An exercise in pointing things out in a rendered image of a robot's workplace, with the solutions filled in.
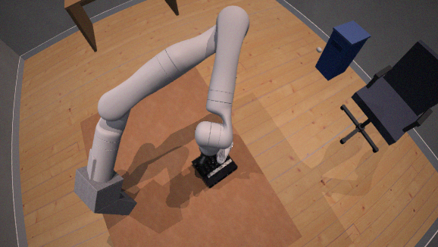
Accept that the black lighting desk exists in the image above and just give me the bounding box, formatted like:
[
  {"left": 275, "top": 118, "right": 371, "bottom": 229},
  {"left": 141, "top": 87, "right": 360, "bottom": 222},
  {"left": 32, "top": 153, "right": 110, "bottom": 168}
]
[{"left": 192, "top": 155, "right": 238, "bottom": 188}]

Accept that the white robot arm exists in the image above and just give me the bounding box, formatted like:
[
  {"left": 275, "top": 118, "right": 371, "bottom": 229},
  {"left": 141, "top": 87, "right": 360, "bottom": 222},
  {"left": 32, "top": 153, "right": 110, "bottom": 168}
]
[{"left": 87, "top": 5, "right": 249, "bottom": 183}]

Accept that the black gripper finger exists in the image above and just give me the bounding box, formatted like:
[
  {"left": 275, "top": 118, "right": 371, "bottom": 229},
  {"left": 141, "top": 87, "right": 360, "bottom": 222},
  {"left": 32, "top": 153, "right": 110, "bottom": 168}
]
[{"left": 197, "top": 153, "right": 208, "bottom": 167}]

